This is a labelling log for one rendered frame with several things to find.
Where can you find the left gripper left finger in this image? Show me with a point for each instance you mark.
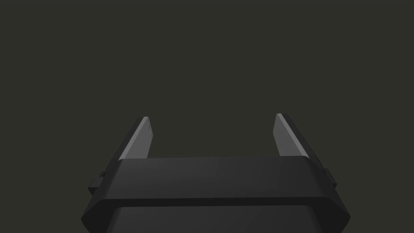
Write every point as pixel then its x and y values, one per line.
pixel 137 142

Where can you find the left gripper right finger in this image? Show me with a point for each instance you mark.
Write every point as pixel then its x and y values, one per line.
pixel 289 139

